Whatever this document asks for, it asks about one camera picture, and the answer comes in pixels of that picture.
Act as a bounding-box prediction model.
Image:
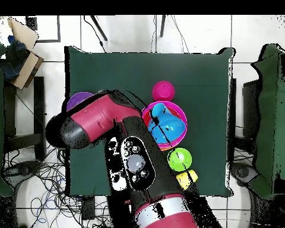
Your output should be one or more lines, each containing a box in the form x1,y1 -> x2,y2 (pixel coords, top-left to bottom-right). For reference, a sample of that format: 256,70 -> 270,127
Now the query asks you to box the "medium blue bowl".
147,111 -> 187,144

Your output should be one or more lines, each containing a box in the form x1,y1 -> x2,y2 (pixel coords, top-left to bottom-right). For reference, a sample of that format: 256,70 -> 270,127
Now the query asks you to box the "black tripod leg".
90,15 -> 108,42
159,15 -> 167,38

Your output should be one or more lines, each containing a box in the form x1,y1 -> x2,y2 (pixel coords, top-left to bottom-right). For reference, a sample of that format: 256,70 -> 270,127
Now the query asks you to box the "small green bowl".
167,147 -> 192,172

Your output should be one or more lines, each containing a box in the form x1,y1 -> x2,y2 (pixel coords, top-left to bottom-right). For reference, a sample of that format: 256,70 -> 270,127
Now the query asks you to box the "yellow cup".
175,169 -> 198,191

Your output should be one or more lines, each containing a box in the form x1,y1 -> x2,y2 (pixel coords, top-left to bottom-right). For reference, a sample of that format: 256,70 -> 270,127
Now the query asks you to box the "large pink bowl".
141,100 -> 189,149

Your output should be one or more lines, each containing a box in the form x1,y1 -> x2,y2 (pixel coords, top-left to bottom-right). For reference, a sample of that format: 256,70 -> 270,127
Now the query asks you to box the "small crimson bowl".
151,80 -> 176,102

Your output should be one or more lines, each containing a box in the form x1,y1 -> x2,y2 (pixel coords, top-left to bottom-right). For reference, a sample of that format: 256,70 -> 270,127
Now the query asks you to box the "purple bowl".
66,91 -> 94,112

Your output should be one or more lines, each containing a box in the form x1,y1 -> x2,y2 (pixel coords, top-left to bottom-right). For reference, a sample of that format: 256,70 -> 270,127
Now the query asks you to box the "black stool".
3,75 -> 46,162

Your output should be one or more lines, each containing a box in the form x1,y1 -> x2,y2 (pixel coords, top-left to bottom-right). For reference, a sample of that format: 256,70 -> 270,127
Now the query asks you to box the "black power strip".
81,196 -> 96,220

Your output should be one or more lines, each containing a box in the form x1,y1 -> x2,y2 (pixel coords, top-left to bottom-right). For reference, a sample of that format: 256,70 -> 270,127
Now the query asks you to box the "tangle of cables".
2,130 -> 115,228

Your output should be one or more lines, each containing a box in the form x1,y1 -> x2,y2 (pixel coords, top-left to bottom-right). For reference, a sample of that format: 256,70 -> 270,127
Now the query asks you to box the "dark green tablecloth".
64,45 -> 236,198

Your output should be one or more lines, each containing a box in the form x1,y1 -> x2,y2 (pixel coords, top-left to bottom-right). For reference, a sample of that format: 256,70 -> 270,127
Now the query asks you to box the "cardboard box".
0,17 -> 45,91

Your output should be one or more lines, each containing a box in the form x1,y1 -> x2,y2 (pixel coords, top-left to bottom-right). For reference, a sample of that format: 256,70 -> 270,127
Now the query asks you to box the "blue cup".
150,102 -> 168,119

